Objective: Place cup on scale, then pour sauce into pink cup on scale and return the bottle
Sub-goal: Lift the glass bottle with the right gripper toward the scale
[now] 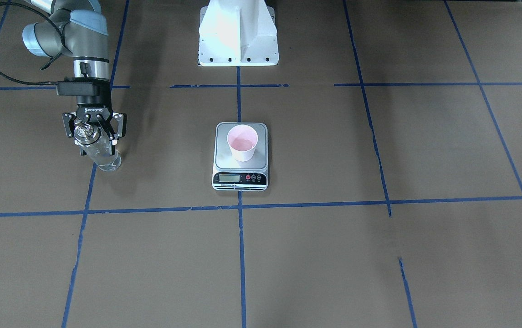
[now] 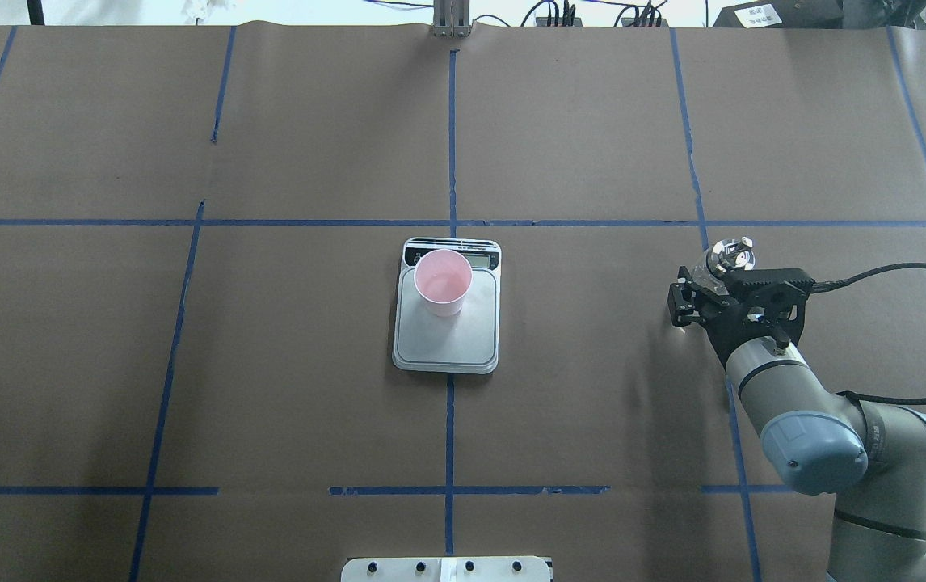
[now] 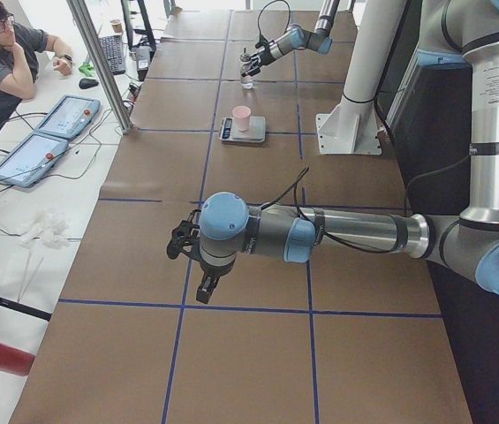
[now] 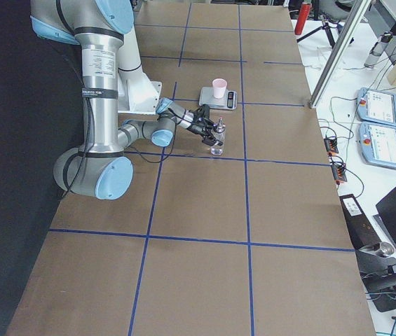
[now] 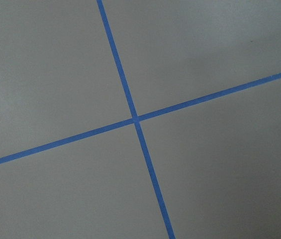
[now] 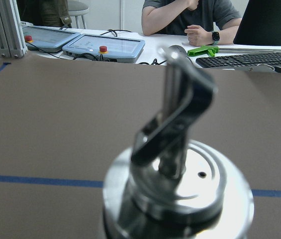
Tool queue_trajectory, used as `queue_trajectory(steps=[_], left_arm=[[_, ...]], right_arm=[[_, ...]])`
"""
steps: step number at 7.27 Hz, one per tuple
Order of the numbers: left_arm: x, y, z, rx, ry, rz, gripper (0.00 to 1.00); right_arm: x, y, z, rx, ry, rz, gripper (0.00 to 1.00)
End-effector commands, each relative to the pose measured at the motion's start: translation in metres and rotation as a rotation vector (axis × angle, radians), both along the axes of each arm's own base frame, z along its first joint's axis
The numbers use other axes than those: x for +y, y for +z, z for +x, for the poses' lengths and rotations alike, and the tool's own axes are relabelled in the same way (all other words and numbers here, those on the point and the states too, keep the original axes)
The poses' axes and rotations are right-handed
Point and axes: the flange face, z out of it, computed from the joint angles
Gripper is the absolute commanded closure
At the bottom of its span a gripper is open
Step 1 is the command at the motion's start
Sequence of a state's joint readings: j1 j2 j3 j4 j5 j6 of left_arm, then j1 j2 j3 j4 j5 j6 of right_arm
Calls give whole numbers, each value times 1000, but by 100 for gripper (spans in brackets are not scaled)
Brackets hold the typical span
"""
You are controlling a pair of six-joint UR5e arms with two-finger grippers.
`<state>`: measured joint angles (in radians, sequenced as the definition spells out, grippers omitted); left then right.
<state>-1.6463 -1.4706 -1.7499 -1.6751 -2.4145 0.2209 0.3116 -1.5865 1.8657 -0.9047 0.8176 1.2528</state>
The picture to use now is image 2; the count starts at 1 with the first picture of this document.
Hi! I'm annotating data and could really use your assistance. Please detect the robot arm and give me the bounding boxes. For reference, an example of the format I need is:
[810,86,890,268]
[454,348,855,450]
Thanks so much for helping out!
[667,268,926,581]

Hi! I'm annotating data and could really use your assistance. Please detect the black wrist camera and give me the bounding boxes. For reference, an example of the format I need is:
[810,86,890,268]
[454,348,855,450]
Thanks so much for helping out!
[724,268,815,322]

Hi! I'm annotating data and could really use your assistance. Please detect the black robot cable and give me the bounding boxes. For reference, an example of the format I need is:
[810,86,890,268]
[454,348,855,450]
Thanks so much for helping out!
[810,262,926,405]

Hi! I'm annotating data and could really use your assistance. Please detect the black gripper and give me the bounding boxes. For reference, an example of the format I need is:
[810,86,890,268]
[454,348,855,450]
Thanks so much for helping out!
[667,279,787,367]

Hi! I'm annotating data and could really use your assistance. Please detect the pink paper cup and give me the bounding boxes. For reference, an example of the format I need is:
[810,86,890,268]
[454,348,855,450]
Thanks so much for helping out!
[414,248,473,318]

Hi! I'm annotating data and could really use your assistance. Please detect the white pillar with base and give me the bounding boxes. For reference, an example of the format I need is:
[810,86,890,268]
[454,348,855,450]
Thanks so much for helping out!
[340,555,554,581]

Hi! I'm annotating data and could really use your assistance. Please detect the glass sauce dispenser bottle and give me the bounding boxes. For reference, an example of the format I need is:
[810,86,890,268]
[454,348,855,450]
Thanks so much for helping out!
[691,237,757,296]

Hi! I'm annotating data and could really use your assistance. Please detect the black control box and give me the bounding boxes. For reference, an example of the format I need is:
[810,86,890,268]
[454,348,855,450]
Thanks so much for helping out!
[711,1,844,29]

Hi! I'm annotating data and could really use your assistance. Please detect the aluminium frame post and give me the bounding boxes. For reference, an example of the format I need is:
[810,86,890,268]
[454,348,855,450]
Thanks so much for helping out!
[431,0,473,38]

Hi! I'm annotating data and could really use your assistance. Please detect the digital kitchen scale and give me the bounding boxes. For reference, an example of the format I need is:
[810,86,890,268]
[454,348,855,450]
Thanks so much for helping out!
[390,237,503,373]

